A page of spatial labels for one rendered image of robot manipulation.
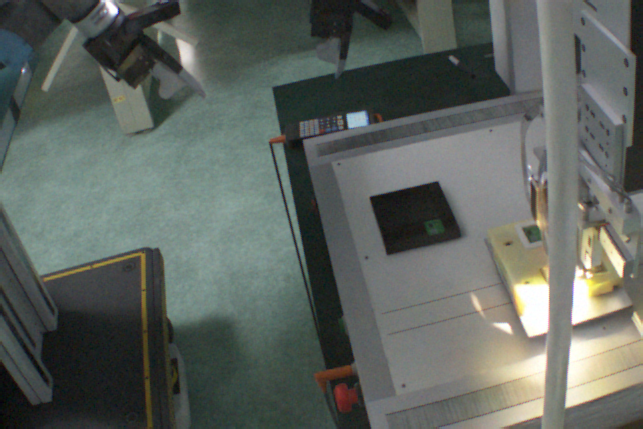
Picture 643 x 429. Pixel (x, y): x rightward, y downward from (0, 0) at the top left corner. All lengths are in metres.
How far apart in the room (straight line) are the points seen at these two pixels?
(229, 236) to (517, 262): 1.71
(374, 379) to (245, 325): 1.36
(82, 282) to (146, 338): 0.35
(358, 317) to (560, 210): 0.53
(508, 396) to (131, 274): 1.39
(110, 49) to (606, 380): 0.89
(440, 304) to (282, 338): 1.23
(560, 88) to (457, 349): 0.55
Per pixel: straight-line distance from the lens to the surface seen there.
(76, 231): 2.98
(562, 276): 0.63
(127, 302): 2.04
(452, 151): 1.33
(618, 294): 1.05
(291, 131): 1.61
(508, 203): 1.21
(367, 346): 1.02
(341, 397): 0.99
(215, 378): 2.20
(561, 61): 0.51
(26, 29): 1.15
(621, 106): 0.77
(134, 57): 1.22
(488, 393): 0.95
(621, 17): 0.75
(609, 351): 1.00
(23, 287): 1.99
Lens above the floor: 1.62
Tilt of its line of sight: 39 degrees down
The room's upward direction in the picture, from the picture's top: 12 degrees counter-clockwise
